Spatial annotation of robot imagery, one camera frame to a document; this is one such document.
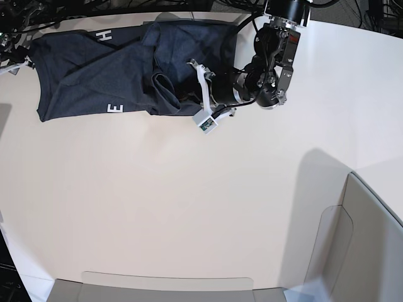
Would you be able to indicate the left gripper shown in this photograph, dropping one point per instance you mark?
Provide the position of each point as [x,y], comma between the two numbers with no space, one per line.
[205,76]

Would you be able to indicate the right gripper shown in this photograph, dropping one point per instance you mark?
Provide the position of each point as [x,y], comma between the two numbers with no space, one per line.
[17,58]

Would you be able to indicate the dark blue t-shirt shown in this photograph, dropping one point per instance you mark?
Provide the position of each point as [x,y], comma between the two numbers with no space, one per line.
[138,68]

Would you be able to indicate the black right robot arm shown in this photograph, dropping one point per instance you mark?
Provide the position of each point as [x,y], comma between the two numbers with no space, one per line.
[8,42]

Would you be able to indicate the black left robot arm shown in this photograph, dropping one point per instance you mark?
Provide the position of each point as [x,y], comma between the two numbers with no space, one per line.
[266,79]

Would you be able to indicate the grey bin bottom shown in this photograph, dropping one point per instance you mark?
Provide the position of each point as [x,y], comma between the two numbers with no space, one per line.
[97,286]

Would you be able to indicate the grey bin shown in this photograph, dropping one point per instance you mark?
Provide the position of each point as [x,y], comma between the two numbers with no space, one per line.
[357,254]
[97,286]

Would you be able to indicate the grey bin right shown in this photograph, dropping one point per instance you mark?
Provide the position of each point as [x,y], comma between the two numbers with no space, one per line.
[357,254]

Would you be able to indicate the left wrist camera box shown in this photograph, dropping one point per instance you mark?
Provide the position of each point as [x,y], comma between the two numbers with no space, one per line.
[204,121]

